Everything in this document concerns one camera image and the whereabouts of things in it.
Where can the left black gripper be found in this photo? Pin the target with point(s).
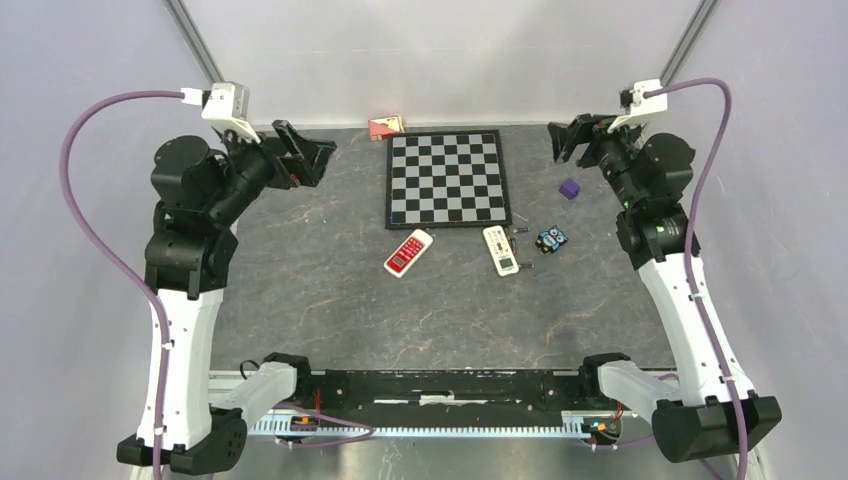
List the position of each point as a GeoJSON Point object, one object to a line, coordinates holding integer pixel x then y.
{"type": "Point", "coordinates": [307, 161]}

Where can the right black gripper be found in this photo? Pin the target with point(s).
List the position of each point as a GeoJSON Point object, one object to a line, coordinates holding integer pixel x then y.
{"type": "Point", "coordinates": [585, 128]}

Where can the beige remote control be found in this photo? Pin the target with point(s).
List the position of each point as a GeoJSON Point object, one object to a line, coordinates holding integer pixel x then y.
{"type": "Point", "coordinates": [500, 250]}

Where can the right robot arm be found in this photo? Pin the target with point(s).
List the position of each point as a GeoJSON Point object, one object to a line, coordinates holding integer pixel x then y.
{"type": "Point", "coordinates": [714, 408]}

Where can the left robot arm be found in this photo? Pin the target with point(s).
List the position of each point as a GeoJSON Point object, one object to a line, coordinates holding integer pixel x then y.
{"type": "Point", "coordinates": [202, 193]}

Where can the red white remote control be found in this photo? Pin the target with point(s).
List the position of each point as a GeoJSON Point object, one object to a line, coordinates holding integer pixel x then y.
{"type": "Point", "coordinates": [408, 253]}

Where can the purple cube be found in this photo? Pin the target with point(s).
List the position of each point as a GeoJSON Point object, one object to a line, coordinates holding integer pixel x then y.
{"type": "Point", "coordinates": [569, 188]}

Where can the red orange small box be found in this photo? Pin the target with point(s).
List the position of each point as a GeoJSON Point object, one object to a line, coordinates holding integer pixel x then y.
{"type": "Point", "coordinates": [385, 127]}

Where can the blue owl toy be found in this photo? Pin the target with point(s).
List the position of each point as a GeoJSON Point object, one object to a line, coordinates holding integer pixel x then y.
{"type": "Point", "coordinates": [551, 240]}

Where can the black white chessboard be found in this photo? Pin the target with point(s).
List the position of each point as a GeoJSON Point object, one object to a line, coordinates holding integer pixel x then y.
{"type": "Point", "coordinates": [446, 179]}

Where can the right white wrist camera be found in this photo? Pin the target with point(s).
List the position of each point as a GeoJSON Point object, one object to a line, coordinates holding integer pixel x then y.
{"type": "Point", "coordinates": [640, 108]}

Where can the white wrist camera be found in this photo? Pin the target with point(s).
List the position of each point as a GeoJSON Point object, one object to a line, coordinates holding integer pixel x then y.
{"type": "Point", "coordinates": [224, 106]}
{"type": "Point", "coordinates": [640, 108]}

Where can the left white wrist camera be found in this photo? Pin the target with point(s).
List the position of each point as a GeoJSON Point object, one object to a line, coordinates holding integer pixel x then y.
{"type": "Point", "coordinates": [224, 106]}

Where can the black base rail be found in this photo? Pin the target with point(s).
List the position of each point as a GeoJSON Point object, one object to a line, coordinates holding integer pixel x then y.
{"type": "Point", "coordinates": [451, 398]}

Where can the white slotted cable duct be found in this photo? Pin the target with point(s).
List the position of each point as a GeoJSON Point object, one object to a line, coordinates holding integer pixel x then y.
{"type": "Point", "coordinates": [285, 423]}

